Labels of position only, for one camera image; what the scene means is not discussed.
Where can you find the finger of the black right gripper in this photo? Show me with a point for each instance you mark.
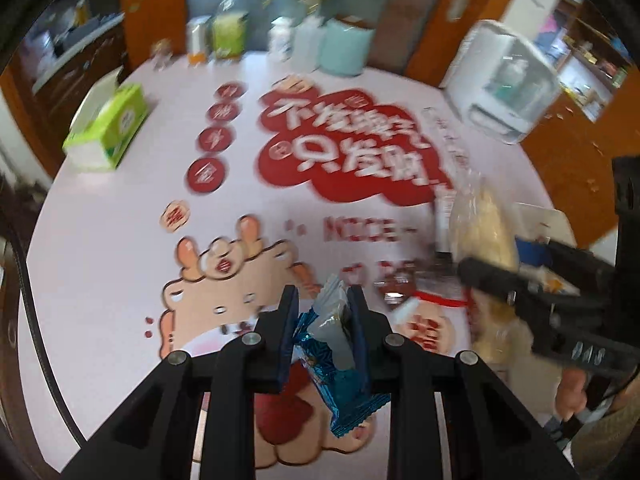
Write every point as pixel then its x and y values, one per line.
pixel 496 282
pixel 579 267

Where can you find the green label glass bottle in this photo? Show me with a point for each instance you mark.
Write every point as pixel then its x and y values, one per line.
pixel 229 28

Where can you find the white countertop sterilizer appliance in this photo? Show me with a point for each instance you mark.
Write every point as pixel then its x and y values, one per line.
pixel 499 82

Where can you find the white plastic bottle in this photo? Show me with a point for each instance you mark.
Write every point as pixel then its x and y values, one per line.
pixel 306 45

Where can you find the clear bag yellow bread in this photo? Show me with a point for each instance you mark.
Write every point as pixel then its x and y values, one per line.
pixel 483 245

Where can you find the green tissue box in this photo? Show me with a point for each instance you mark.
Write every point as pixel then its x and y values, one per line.
pixel 105 123

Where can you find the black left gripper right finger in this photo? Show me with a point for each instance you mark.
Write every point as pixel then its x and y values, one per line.
pixel 449 417

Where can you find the printed pink table mat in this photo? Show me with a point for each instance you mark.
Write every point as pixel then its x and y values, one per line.
pixel 243 179

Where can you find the white plastic storage bin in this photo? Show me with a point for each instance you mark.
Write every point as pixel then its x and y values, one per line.
pixel 533 223

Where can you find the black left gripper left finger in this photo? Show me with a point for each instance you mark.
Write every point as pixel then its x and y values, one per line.
pixel 151 435

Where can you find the white pill bottle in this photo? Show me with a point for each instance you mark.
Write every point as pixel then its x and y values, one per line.
pixel 280 38

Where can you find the small amber jar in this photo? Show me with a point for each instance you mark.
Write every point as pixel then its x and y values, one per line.
pixel 197 45

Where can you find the small glass jar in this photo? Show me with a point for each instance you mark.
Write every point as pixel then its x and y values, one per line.
pixel 161 54

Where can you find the person right hand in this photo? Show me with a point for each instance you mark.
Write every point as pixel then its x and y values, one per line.
pixel 570 398

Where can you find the wooden cabinet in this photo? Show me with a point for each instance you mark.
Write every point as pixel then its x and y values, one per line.
pixel 593 120

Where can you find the teal cylindrical canister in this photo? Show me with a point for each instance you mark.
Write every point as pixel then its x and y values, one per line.
pixel 345 45

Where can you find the blue foil snack packet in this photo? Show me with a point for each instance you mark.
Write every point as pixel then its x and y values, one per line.
pixel 329 340

